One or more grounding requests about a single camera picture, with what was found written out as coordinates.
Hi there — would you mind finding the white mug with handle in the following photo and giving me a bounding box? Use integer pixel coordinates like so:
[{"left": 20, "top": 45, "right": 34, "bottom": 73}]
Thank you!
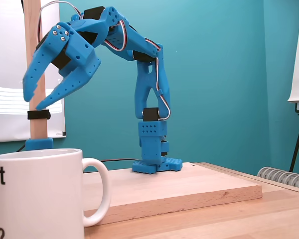
[{"left": 0, "top": 148, "right": 112, "bottom": 239}]

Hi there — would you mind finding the wooden base board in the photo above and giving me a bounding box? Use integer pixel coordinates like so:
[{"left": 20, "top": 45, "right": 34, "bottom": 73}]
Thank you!
[{"left": 82, "top": 162, "right": 263, "bottom": 226}]

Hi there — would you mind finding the black strap on post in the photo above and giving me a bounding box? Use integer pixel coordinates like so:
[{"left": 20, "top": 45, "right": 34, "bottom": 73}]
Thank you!
[{"left": 27, "top": 109, "right": 51, "bottom": 120}]

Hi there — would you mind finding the wooden camera post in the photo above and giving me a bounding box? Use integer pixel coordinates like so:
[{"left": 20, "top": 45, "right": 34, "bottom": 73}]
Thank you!
[{"left": 22, "top": 0, "right": 48, "bottom": 139}]

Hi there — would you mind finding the blue post base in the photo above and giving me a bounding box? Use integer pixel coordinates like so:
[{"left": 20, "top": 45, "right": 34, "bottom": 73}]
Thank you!
[{"left": 24, "top": 137, "right": 54, "bottom": 152}]

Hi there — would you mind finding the red and black arm cable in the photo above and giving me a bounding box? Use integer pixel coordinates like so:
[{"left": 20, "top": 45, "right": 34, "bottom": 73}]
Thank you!
[{"left": 83, "top": 158, "right": 140, "bottom": 174}]

